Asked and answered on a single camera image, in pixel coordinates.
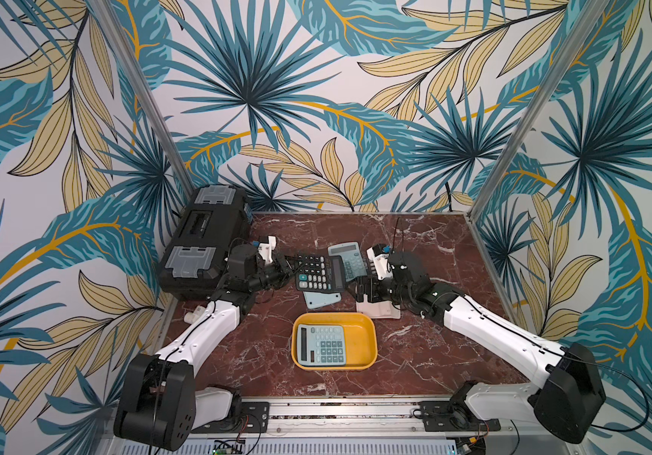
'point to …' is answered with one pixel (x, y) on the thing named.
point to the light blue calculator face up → (353, 263)
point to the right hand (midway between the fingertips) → (355, 283)
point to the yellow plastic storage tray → (361, 343)
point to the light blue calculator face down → (317, 300)
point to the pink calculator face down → (382, 310)
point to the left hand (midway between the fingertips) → (307, 264)
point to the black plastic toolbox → (195, 261)
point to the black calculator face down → (320, 273)
